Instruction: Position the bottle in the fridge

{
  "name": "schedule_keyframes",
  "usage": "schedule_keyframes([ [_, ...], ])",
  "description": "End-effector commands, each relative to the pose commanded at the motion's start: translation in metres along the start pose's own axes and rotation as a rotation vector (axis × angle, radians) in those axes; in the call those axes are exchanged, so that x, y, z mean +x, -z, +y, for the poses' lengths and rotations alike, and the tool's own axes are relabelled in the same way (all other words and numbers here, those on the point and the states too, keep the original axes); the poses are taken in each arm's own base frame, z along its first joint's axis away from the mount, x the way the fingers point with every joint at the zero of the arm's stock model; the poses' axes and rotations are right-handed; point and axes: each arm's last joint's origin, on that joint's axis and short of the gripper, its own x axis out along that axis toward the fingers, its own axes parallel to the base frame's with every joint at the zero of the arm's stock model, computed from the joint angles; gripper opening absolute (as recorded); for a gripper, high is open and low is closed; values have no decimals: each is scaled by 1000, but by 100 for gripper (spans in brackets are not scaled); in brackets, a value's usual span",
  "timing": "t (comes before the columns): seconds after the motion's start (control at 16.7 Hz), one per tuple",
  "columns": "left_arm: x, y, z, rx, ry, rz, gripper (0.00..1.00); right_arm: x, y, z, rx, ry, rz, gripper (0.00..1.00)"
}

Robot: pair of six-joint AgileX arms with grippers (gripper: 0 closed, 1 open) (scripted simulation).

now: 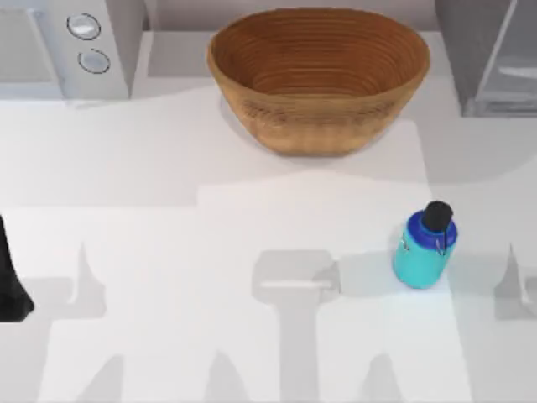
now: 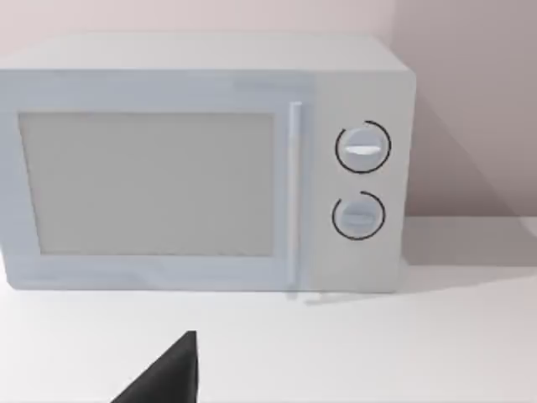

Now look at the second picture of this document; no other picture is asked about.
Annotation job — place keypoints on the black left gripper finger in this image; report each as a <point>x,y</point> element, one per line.
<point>176,373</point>

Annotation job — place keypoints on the pale microwave door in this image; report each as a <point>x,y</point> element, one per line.
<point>147,180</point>

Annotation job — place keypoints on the pale microwave oven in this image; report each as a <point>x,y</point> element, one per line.
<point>356,260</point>

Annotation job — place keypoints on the pale round knob grey bar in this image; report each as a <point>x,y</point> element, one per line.
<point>357,216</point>

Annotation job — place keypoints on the pale round knob white bar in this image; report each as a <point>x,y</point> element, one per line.
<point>361,148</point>

